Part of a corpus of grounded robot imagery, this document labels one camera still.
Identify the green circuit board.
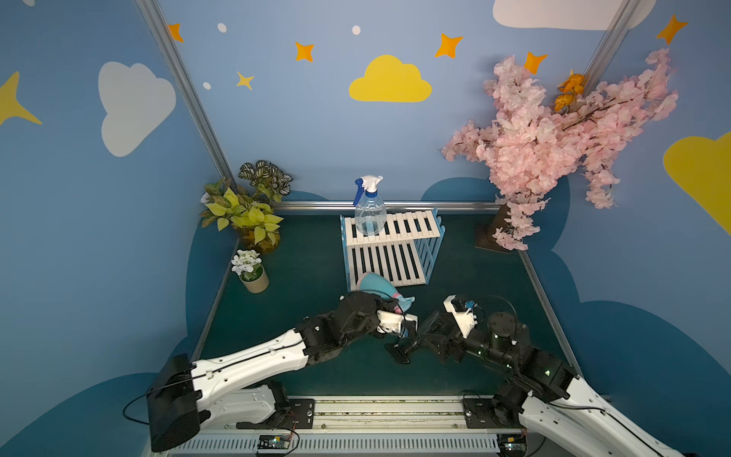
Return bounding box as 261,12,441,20
497,434,527,457
256,434,291,452

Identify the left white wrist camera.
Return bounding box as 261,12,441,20
377,310,405,335

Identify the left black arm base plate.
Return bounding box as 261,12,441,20
235,398,316,431

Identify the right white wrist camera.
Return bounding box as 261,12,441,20
444,295,478,339

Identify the right green circuit board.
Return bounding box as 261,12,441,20
497,434,527,457

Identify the blue white slatted shelf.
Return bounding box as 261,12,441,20
340,208,445,291

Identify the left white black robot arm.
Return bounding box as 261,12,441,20
146,291,418,452

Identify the clear spray bottle blue trigger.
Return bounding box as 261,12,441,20
353,175,388,236

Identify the orange artificial flower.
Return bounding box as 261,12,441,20
554,72,586,112

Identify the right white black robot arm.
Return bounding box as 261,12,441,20
415,310,678,456

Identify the pink cherry blossom tree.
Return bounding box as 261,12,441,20
442,49,679,251

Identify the aluminium front rail frame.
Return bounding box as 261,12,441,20
140,393,640,457

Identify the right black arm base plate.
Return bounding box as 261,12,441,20
462,397,523,430

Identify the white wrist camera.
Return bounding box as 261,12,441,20
377,310,405,335
444,295,478,339

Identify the white flower small pot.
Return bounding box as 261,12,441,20
230,249,270,294

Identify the left green circuit board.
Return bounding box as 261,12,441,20
256,434,291,452

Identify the teal pink spray bottle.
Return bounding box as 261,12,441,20
356,272,415,314

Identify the dark transparent spray bottle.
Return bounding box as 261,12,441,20
385,338,422,365

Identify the yellow green leafy potted plant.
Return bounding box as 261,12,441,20
201,160,292,254

